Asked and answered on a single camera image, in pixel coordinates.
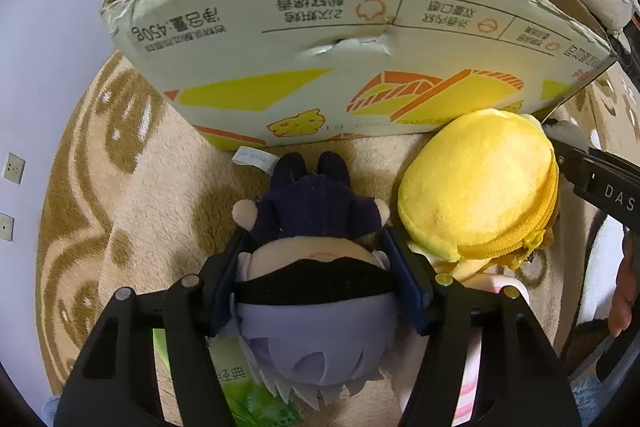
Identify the pink striped plush doll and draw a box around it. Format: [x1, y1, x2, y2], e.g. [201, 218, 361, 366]
[390, 252, 532, 427]

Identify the beige rug with brown pattern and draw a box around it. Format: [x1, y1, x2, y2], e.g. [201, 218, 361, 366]
[36, 49, 640, 427]

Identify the green tissue packet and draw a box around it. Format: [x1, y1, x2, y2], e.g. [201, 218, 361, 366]
[152, 329, 307, 427]

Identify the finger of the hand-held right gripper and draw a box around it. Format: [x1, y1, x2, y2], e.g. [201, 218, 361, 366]
[542, 119, 593, 188]

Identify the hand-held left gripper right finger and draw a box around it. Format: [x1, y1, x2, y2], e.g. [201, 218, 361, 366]
[381, 227, 583, 427]

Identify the yellow plush zipper pouch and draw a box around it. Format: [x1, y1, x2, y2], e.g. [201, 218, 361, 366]
[397, 109, 561, 264]

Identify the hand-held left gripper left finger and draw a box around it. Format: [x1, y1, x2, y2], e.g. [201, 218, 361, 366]
[59, 228, 252, 427]

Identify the person's right hand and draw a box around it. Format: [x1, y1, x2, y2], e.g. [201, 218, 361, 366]
[607, 227, 640, 339]

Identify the blindfolded plush doll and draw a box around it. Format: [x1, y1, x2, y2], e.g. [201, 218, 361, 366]
[231, 149, 401, 410]

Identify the printed cardboard box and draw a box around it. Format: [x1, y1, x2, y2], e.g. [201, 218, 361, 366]
[99, 0, 621, 152]

